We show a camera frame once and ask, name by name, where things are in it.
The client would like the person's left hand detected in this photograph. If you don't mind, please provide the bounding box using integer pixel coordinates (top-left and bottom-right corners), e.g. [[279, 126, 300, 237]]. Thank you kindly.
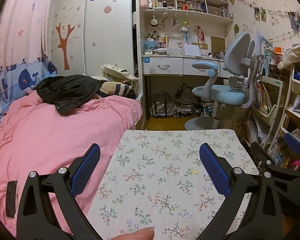
[[112, 227, 155, 240]]

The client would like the white book rack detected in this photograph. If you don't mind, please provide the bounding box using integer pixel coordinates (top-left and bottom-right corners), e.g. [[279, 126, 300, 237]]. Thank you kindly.
[[242, 42, 300, 168]]

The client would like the pink duvet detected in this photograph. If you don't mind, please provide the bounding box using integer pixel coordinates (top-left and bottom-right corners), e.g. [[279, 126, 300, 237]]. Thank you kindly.
[[0, 92, 142, 234]]

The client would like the blue grey desk chair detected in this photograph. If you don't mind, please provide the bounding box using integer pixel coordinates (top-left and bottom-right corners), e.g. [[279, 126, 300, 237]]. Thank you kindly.
[[184, 32, 264, 131]]

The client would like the floral bed sheet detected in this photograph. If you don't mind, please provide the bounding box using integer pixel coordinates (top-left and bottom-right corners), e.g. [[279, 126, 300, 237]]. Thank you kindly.
[[87, 129, 258, 239]]

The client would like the black jacket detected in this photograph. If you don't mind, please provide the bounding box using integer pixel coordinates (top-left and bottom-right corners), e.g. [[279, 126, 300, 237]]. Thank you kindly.
[[36, 75, 105, 114]]

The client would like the white desk with drawers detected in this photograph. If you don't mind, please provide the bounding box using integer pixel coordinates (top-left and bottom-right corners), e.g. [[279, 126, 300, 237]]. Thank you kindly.
[[142, 55, 231, 78]]

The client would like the striped beige pillow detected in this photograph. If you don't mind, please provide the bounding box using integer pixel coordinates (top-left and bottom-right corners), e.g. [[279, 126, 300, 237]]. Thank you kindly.
[[95, 81, 136, 99]]

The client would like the whale print curtain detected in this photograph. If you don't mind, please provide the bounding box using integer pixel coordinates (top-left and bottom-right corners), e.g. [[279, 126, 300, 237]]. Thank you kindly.
[[0, 0, 57, 119]]

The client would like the cream canvas bag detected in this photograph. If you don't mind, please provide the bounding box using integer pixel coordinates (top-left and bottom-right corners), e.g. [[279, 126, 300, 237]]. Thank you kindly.
[[100, 64, 139, 86]]

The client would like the white wardrobe with tree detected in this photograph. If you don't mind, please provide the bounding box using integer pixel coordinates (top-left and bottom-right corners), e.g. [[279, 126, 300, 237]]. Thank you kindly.
[[49, 0, 134, 76]]

